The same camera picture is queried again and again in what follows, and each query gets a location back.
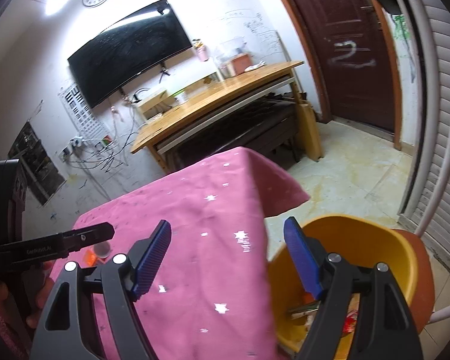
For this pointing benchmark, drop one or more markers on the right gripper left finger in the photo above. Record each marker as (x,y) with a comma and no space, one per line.
(90,308)

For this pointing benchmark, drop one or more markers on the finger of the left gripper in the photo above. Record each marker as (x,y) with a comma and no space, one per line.
(77,239)

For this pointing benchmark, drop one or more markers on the grey round lid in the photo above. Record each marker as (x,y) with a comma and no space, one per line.
(102,249)

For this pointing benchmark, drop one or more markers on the red snack wrapper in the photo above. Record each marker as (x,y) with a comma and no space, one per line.
(350,323)

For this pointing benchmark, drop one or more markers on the orange box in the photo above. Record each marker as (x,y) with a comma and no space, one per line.
(90,258)

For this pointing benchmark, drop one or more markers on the green grey snack packet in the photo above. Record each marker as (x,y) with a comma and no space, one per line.
(303,311)

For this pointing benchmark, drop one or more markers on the left hand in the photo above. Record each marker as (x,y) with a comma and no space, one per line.
(23,293)

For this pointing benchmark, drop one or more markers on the orange chair seat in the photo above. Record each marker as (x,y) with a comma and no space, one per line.
(423,301)

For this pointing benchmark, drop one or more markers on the yellow plastic basin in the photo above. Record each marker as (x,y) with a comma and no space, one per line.
(346,264)

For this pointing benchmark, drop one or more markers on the white power strip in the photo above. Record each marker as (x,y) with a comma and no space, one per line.
(74,146)

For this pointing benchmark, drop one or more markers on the eye chart poster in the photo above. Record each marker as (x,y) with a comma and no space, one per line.
(86,123)

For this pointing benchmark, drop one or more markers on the pink star tablecloth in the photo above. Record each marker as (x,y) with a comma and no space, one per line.
(211,297)

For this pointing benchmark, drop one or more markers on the white green jar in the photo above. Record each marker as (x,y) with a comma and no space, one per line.
(180,97)

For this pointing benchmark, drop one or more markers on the wooden desk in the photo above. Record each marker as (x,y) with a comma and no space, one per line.
(219,101)

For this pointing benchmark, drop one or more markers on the pink box on desk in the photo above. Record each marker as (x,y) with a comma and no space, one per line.
(238,64)

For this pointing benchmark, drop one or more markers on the dark brown door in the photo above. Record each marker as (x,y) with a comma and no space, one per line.
(352,59)

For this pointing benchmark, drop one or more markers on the grey louvered shutter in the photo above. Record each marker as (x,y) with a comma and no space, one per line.
(430,34)

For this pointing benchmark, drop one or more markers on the dark wall niche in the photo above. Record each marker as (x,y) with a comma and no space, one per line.
(42,175)

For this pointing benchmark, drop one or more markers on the black wall television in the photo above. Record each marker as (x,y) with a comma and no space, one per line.
(125,49)

